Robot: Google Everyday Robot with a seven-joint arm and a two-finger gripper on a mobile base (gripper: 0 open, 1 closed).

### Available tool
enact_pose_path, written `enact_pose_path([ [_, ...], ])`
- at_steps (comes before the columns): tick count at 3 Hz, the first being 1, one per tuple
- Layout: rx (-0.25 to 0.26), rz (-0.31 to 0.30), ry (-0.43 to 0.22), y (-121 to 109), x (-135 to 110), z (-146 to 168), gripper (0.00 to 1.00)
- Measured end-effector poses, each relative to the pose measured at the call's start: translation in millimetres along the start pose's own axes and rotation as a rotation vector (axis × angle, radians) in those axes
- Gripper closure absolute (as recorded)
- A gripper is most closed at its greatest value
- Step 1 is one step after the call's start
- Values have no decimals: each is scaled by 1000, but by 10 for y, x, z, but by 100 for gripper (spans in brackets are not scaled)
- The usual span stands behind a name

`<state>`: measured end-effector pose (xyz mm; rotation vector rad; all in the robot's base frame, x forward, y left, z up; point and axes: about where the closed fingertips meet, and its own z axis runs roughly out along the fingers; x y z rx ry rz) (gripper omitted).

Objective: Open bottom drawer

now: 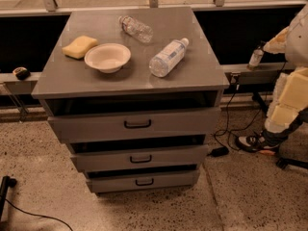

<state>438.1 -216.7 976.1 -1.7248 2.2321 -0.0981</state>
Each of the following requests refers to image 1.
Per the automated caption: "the grey drawer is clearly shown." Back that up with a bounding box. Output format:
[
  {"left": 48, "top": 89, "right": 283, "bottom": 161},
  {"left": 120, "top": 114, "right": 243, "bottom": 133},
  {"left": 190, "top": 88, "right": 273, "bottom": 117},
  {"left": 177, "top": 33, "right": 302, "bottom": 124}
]
[
  {"left": 71, "top": 145, "right": 208, "bottom": 172},
  {"left": 86, "top": 169, "right": 199, "bottom": 193},
  {"left": 48, "top": 107, "right": 220, "bottom": 143}
]

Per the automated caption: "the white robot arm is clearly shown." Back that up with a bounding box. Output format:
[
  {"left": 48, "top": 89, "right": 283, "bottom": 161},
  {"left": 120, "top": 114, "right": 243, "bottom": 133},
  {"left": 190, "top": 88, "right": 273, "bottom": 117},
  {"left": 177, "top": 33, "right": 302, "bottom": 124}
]
[{"left": 264, "top": 5, "right": 308, "bottom": 133}]

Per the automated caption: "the black stand bottom left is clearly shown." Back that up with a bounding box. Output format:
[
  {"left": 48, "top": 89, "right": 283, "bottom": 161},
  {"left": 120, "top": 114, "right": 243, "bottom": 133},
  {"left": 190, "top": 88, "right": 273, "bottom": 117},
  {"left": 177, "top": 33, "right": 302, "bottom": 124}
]
[{"left": 0, "top": 176, "right": 17, "bottom": 219}]

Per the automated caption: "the grey middle drawer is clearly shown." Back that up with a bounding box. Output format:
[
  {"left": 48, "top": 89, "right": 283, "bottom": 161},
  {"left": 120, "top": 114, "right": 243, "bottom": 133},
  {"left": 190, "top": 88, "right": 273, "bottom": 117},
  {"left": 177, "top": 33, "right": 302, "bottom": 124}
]
[{"left": 71, "top": 145, "right": 208, "bottom": 172}]

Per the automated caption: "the black cable right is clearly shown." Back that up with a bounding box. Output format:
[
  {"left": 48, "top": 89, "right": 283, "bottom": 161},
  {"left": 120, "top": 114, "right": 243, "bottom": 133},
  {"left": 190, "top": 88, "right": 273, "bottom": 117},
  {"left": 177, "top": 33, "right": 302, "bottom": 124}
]
[{"left": 213, "top": 61, "right": 288, "bottom": 152}]

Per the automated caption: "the black power adapter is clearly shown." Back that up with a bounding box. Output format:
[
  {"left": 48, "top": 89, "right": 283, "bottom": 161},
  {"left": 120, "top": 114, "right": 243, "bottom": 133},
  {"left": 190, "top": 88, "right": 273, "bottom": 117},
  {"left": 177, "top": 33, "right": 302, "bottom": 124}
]
[{"left": 209, "top": 146, "right": 229, "bottom": 157}]

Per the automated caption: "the small bottle on ledge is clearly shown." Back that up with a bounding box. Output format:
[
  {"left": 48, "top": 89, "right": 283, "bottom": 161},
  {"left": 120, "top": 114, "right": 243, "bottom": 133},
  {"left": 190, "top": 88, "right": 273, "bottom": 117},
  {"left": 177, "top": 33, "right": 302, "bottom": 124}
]
[{"left": 247, "top": 41, "right": 266, "bottom": 70}]

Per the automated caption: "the grey drawer cabinet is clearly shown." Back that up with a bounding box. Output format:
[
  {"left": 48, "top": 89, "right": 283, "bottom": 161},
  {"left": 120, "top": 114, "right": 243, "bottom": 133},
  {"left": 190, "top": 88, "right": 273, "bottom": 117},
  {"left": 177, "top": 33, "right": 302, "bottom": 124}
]
[{"left": 32, "top": 7, "right": 229, "bottom": 180}]

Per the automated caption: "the grey top drawer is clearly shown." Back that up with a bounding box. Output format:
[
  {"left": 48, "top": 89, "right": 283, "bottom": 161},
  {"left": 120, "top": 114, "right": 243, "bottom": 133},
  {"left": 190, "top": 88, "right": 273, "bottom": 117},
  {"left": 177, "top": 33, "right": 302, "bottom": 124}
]
[{"left": 48, "top": 107, "right": 220, "bottom": 143}]

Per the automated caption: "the yellow sponge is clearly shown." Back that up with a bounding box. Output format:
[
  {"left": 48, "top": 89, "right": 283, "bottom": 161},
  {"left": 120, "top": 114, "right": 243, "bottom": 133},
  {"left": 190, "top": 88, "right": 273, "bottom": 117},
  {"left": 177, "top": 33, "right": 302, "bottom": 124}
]
[{"left": 62, "top": 36, "right": 98, "bottom": 60}]

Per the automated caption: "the clear crumpled plastic bottle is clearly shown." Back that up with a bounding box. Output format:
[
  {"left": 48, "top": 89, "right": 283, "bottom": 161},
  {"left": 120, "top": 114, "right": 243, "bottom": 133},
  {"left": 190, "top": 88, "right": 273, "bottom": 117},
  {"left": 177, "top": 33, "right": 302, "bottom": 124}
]
[{"left": 118, "top": 15, "right": 153, "bottom": 43}]

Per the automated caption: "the person's sneaker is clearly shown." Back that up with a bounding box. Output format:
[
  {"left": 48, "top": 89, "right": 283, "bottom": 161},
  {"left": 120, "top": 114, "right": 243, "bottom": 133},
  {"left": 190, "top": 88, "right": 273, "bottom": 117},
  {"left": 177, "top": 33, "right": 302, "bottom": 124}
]
[{"left": 235, "top": 136, "right": 279, "bottom": 155}]

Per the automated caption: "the person's leg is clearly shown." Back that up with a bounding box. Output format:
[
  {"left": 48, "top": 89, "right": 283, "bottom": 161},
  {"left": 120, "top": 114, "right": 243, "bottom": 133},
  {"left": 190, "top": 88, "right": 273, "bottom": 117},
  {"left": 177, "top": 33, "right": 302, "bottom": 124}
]
[{"left": 261, "top": 108, "right": 308, "bottom": 146}]

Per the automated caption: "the labelled clear water bottle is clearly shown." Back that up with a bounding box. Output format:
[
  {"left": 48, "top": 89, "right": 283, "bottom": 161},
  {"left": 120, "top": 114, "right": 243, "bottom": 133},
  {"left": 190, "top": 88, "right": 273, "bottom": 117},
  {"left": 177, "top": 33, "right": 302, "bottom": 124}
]
[{"left": 149, "top": 38, "right": 190, "bottom": 78}]

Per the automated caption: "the grey bottom drawer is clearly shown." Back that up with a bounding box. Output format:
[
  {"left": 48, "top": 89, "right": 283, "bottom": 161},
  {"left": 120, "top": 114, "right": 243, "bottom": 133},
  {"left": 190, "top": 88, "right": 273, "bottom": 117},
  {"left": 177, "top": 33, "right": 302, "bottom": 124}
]
[{"left": 86, "top": 169, "right": 199, "bottom": 193}]

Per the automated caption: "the black cable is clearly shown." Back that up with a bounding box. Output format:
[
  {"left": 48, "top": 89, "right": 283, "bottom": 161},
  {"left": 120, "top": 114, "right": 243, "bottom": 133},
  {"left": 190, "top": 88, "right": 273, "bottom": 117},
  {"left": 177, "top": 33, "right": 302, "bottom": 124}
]
[
  {"left": 213, "top": 61, "right": 288, "bottom": 152},
  {"left": 4, "top": 198, "right": 74, "bottom": 231}
]

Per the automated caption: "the black cable bottom left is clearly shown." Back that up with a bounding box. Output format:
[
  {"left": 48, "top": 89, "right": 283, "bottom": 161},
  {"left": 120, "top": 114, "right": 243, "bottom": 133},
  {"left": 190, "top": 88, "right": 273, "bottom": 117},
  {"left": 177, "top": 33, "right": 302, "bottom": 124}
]
[{"left": 4, "top": 198, "right": 74, "bottom": 231}]

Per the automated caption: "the white paper bowl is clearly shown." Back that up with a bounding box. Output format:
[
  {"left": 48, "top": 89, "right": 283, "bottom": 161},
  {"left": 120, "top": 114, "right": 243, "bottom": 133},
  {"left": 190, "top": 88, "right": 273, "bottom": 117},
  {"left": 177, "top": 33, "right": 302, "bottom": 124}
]
[{"left": 84, "top": 43, "right": 131, "bottom": 73}]

